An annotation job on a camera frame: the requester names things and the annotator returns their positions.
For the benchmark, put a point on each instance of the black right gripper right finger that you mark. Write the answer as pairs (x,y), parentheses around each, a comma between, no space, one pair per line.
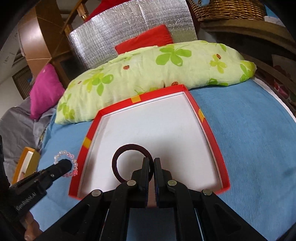
(175,195)

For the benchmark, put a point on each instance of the left hand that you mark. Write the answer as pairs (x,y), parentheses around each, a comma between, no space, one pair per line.
(32,227)

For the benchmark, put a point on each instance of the grey bed sheet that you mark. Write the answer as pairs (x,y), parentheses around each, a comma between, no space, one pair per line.
(18,131)

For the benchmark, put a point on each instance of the orange box lid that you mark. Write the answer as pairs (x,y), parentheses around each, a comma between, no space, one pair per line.
(27,164)

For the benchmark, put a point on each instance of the green clover pattern pillow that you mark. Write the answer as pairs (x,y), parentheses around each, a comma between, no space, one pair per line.
(193,64)

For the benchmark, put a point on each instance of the magenta pillow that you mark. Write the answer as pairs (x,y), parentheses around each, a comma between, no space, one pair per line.
(46,91)

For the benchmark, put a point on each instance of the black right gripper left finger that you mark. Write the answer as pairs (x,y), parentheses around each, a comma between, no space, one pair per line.
(119,202)

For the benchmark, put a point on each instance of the red jewelry box tray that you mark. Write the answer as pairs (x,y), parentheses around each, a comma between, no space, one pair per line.
(170,125)

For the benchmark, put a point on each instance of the red cushion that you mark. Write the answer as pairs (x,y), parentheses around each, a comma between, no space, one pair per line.
(157,36)

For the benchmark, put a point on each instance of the wooden shelf table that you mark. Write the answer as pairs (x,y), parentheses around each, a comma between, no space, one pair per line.
(269,46)

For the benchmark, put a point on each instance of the silver insulation foil sheet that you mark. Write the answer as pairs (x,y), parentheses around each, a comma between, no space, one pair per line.
(93,42)

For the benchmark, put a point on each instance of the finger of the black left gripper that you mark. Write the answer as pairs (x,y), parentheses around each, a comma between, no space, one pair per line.
(54,172)

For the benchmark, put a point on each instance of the wicker basket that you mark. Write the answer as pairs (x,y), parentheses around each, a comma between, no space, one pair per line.
(228,10)

